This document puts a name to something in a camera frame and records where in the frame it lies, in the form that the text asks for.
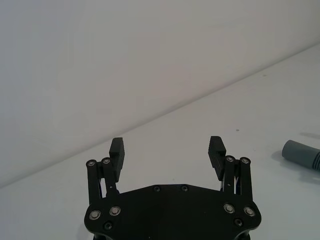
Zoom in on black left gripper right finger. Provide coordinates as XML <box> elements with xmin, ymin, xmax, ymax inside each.
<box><xmin>207</xmin><ymin>135</ymin><xmax>255</xmax><ymax>203</ymax></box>

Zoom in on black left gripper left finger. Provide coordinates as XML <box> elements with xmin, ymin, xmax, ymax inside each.
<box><xmin>85</xmin><ymin>137</ymin><xmax>127</xmax><ymax>204</ymax></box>

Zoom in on grey striped post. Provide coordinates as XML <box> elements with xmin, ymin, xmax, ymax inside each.
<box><xmin>281</xmin><ymin>139</ymin><xmax>320</xmax><ymax>174</ymax></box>

